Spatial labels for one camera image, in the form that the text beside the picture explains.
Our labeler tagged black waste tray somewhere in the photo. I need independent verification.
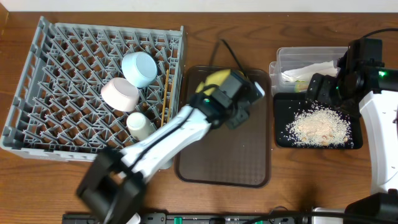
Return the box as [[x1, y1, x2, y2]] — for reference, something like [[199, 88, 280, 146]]
[[273, 93, 363, 149]]

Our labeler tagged light blue bowl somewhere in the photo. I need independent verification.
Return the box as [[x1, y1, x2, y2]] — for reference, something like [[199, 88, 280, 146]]
[[121, 52, 157, 88]]

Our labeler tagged grey plastic dishwasher rack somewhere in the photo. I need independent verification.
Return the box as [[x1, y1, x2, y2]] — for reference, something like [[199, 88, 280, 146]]
[[1, 17, 187, 162]]

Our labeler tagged white napkin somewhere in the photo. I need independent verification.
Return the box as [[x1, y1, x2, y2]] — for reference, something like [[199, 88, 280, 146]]
[[281, 61, 338, 82]]

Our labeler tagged white bowl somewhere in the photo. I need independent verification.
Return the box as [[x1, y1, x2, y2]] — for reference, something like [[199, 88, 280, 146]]
[[101, 77, 139, 112]]

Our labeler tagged yellow green wrapper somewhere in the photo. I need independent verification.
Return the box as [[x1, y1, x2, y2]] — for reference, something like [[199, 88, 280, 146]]
[[294, 81, 310, 93]]

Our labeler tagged wooden chopstick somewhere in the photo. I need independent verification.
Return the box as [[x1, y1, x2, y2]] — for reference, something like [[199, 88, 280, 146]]
[[167, 75, 175, 123], [160, 69, 169, 127]]

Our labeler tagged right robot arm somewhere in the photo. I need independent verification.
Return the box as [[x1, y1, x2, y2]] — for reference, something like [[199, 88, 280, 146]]
[[305, 37, 397, 223]]

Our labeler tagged clear plastic waste bin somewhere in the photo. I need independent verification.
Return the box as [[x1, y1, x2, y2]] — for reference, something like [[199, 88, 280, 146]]
[[269, 47, 348, 95]]

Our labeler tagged brown plastic serving tray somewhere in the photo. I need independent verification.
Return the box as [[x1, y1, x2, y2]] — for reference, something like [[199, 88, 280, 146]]
[[174, 69, 272, 188]]

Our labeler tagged yellow round plate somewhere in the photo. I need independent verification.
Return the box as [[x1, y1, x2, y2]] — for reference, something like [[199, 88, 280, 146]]
[[195, 69, 248, 98]]

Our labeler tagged spilled rice pile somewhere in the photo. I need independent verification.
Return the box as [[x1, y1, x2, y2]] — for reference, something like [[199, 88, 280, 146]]
[[285, 103, 352, 147]]

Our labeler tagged small white cup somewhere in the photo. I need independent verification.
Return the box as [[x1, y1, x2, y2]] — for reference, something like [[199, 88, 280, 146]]
[[126, 112, 155, 141]]

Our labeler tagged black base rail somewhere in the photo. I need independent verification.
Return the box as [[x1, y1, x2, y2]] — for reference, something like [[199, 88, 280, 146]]
[[61, 207, 398, 224]]

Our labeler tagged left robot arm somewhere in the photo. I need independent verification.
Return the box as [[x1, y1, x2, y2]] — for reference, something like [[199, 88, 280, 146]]
[[76, 93, 250, 223]]

